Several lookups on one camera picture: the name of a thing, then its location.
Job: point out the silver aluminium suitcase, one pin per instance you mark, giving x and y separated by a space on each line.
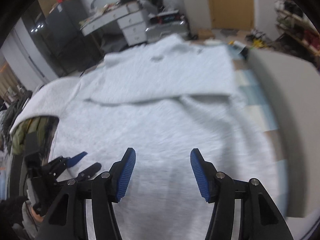
157 32

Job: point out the white small cabinet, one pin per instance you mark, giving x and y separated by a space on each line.
198 15

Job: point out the dark flower bouquet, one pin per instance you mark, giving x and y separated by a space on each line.
159 4

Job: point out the wooden door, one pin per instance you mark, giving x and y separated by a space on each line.
232 14

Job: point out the white dressing desk with drawers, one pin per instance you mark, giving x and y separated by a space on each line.
131 19

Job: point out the black box on suitcase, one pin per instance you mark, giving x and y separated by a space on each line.
165 17

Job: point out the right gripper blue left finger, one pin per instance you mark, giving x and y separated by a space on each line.
121 172

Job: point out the grey bed footboard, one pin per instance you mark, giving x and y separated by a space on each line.
291 86

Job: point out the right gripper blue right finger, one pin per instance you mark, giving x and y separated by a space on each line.
204 173

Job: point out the wooden shoe rack with shoes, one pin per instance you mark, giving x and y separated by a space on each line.
292 20

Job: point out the checkered bed sheet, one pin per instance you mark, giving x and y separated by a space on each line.
257 104

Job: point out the black refrigerator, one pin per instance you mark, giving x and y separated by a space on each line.
73 49

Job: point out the light grey sweatshirt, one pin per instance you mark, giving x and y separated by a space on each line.
163 100

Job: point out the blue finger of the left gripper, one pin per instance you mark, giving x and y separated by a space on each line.
89 172
75 159

